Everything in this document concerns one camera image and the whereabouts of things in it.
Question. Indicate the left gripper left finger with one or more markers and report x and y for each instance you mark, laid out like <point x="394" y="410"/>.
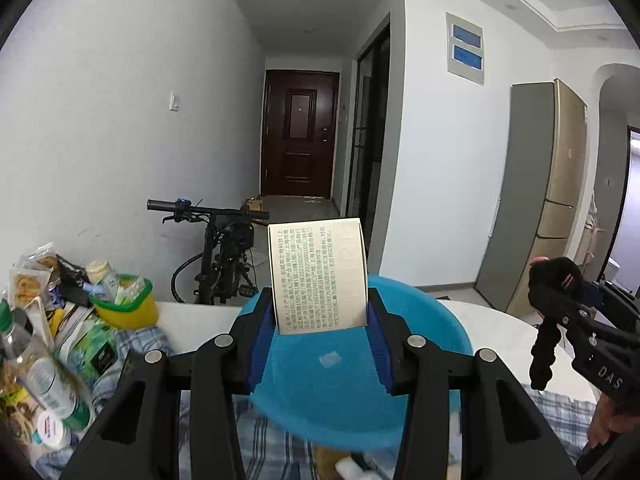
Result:
<point x="136" y="435"/>

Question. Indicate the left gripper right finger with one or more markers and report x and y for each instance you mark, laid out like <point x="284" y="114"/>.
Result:
<point x="504" y="436"/>

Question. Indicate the beige cosmetic box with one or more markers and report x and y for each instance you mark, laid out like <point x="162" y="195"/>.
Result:
<point x="319" y="276"/>

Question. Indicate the black fuzzy scrunchie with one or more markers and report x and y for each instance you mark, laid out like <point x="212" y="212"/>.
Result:
<point x="555" y="286"/>

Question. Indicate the person right hand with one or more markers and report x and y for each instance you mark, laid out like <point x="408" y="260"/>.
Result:
<point x="608" y="419"/>

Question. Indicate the green tea box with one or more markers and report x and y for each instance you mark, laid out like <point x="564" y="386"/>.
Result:
<point x="88" y="350"/>

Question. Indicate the clear water bottle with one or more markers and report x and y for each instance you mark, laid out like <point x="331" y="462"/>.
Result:
<point x="41" y="374"/>

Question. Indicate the blue plaid cloth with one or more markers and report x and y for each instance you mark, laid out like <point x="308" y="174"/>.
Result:
<point x="269" y="452"/>

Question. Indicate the yellow green container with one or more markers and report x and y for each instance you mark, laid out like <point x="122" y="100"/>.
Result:
<point x="133" y="307"/>

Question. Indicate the gold grey refrigerator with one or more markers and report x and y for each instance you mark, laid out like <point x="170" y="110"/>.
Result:
<point x="540" y="190"/>

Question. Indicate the blue plastic basin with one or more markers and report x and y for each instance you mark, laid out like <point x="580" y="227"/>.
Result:
<point x="324" y="387"/>

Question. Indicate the black bicycle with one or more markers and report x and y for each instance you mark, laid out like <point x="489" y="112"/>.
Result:
<point x="228" y="238"/>

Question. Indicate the snack bags pile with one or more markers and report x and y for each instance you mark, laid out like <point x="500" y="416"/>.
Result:
<point x="44" y="274"/>

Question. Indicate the brown cardboard box floor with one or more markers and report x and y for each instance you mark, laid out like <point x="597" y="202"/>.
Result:
<point x="255" y="204"/>

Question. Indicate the dark brown entry door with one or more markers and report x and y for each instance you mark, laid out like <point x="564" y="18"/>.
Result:
<point x="298" y="132"/>

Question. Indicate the white wall switch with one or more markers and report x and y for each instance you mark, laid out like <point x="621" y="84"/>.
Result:
<point x="173" y="102"/>

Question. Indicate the grey wall electrical panel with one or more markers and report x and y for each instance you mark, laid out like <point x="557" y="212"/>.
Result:
<point x="465" y="49"/>

